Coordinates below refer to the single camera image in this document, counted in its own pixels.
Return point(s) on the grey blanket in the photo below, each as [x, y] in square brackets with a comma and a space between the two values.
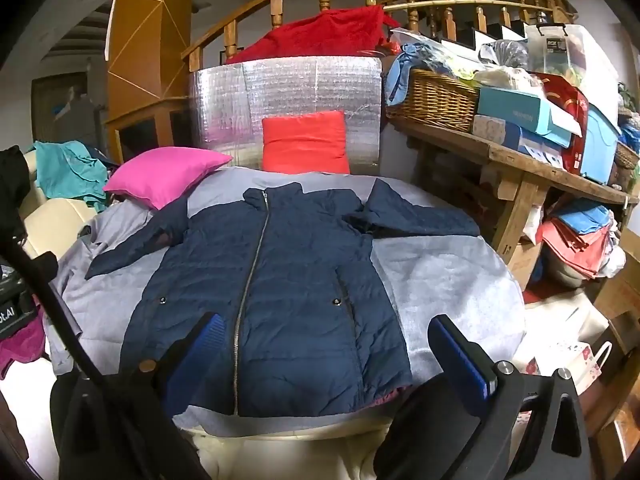
[450, 280]

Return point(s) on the blue storage box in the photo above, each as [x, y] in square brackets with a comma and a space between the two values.
[600, 145]

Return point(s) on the stack of orange and blue cloths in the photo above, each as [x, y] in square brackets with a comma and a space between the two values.
[575, 240]

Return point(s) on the clear plastic bag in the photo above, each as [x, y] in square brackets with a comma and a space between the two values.
[505, 54]

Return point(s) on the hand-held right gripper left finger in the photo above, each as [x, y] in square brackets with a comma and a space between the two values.
[207, 342]

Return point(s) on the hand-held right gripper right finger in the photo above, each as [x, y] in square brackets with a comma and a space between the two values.
[462, 360]

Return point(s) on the pink pillow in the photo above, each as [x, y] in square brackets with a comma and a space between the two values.
[165, 175]

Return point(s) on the orange-red pillow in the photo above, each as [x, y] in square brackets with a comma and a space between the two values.
[305, 142]

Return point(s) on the teal shirt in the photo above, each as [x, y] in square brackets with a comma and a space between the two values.
[67, 172]

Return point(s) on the navy blue puffer jacket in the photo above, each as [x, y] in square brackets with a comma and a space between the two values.
[300, 285]

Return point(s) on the clear plastic storage box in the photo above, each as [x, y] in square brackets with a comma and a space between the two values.
[565, 55]

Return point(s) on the red gift bag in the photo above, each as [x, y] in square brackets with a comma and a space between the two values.
[567, 105]

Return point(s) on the light blue cloth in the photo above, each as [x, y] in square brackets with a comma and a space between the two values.
[400, 77]

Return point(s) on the wooden table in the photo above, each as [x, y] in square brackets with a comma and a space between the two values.
[505, 160]

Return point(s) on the magenta cloth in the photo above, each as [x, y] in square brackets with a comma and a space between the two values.
[22, 347]

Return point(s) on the red fleece blanket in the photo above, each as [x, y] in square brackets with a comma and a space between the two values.
[320, 35]

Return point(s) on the silver foil insulation mat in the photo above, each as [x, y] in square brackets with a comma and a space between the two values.
[230, 105]

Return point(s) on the dark cloth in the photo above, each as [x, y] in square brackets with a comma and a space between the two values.
[12, 185]

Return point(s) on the blue and white patterned box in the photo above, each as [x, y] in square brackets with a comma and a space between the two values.
[500, 132]

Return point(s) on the teal cardboard box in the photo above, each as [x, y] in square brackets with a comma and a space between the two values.
[520, 105]

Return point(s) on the large wicker basket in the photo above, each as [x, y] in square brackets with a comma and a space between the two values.
[435, 102]

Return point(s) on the brown cardboard box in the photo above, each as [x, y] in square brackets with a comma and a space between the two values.
[620, 295]

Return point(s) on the small wicker basket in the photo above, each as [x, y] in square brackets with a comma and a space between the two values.
[626, 156]

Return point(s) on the cream sofa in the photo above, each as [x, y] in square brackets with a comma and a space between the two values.
[55, 220]

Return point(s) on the white floral gift bag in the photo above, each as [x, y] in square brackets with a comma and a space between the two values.
[575, 360]

